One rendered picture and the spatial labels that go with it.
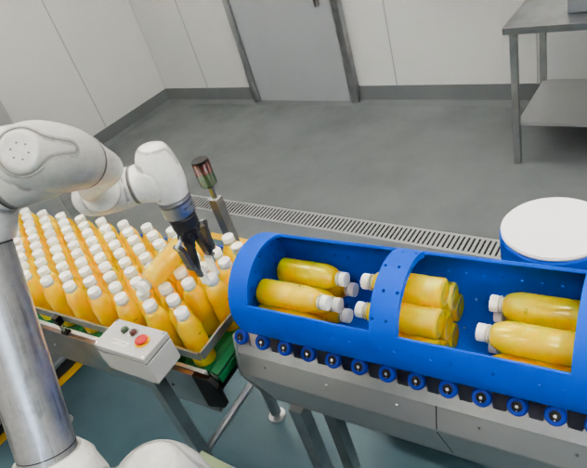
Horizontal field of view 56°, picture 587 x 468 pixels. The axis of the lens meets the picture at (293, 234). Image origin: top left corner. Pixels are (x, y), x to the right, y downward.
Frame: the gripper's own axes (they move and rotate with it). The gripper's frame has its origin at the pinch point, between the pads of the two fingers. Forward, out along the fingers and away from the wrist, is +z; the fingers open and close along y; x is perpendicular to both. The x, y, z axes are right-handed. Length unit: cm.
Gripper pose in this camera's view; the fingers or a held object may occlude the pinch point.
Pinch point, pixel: (207, 269)
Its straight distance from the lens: 163.0
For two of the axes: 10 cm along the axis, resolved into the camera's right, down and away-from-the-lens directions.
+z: 2.6, 7.9, 5.6
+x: -8.4, -0.9, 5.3
